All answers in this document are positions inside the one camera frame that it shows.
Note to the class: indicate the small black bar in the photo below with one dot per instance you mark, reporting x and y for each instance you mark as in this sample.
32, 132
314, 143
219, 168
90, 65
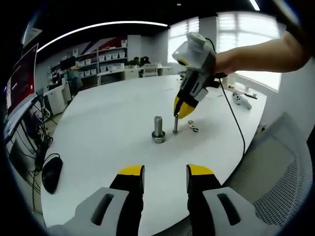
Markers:
249, 95

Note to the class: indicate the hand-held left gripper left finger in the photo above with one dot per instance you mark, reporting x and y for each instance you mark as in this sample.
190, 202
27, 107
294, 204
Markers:
108, 211

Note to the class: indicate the thick steel threaded stud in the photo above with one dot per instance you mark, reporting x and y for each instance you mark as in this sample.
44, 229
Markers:
158, 126

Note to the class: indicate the white slatted chair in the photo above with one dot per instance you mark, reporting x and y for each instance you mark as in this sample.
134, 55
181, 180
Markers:
150, 70

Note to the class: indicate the open laptop with red screen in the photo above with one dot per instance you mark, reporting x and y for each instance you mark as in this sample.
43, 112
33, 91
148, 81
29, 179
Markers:
22, 76

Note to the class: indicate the white low cabinet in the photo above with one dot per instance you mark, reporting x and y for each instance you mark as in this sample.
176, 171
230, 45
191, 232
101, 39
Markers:
56, 101

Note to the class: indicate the white game controller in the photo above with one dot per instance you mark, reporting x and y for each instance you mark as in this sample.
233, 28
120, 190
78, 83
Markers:
242, 98

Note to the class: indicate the shelf unit with white bins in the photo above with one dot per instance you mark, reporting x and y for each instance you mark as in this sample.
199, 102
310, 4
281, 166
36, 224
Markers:
98, 61

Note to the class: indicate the thin steel threaded stud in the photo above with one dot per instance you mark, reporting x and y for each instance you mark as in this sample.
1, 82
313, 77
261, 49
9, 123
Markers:
175, 127

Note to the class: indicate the black computer mouse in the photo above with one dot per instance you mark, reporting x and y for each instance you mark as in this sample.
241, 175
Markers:
51, 174

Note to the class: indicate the curved ceiling light strip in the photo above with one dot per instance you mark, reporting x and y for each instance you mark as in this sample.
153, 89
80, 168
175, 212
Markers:
98, 27

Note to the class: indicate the white mesh office chair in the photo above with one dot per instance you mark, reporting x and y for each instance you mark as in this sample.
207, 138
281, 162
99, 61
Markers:
278, 172

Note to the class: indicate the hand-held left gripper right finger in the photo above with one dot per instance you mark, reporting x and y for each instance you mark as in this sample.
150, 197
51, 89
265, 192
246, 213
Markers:
211, 211

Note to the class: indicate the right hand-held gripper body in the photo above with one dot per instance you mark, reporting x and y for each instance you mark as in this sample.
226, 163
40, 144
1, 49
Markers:
197, 57

